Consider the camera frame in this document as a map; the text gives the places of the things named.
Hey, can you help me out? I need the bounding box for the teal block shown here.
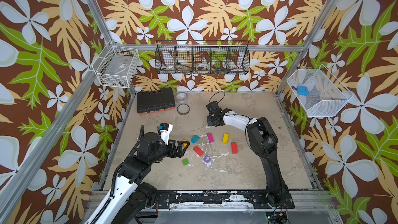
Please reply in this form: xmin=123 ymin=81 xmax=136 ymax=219
xmin=191 ymin=135 xmax=200 ymax=144

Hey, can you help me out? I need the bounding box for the black wire basket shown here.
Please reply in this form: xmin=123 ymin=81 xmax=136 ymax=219
xmin=154 ymin=40 xmax=250 ymax=75

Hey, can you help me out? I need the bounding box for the purple number nine cube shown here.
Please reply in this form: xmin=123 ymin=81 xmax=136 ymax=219
xmin=204 ymin=156 xmax=211 ymax=164

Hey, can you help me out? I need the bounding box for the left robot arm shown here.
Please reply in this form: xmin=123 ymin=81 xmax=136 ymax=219
xmin=86 ymin=132 xmax=190 ymax=224

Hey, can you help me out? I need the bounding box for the clear plastic cup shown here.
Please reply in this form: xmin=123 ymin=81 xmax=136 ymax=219
xmin=176 ymin=92 xmax=188 ymax=105

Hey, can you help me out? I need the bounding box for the black tool case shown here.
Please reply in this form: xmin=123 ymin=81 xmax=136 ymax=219
xmin=136 ymin=88 xmax=176 ymax=115

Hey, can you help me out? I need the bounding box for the magenta block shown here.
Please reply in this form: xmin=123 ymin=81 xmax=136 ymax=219
xmin=207 ymin=133 xmax=214 ymax=143

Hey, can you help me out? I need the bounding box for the white mesh basket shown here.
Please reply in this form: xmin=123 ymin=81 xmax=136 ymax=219
xmin=287 ymin=65 xmax=353 ymax=118

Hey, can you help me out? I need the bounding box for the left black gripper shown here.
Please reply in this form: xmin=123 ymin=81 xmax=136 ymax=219
xmin=148 ymin=137 xmax=190 ymax=166

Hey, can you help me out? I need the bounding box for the red arch block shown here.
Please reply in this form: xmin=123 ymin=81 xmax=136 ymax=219
xmin=231 ymin=142 xmax=238 ymax=154

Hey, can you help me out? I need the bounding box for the yellow arch block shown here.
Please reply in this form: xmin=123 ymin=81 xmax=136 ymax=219
xmin=222 ymin=133 xmax=229 ymax=144

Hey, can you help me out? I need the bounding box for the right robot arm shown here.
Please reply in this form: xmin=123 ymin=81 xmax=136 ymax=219
xmin=206 ymin=104 xmax=291 ymax=207

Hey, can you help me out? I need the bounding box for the orange supermarket block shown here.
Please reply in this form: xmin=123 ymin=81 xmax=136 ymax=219
xmin=183 ymin=140 xmax=189 ymax=148

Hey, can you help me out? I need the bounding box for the aluminium frame structure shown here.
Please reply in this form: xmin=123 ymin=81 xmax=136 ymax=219
xmin=1 ymin=0 xmax=337 ymax=224

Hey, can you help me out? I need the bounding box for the red rectangular block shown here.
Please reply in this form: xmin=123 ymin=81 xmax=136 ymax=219
xmin=193 ymin=146 xmax=204 ymax=157

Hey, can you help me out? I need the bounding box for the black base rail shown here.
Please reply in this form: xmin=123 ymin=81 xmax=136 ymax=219
xmin=149 ymin=189 xmax=295 ymax=209

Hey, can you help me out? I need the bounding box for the green square block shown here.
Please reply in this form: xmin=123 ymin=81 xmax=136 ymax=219
xmin=182 ymin=159 xmax=189 ymax=166

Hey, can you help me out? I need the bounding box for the blue object in basket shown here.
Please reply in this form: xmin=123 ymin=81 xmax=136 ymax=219
xmin=295 ymin=86 xmax=309 ymax=96

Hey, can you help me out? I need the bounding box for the white wire basket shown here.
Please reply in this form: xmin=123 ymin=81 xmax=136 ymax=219
xmin=93 ymin=41 xmax=141 ymax=89

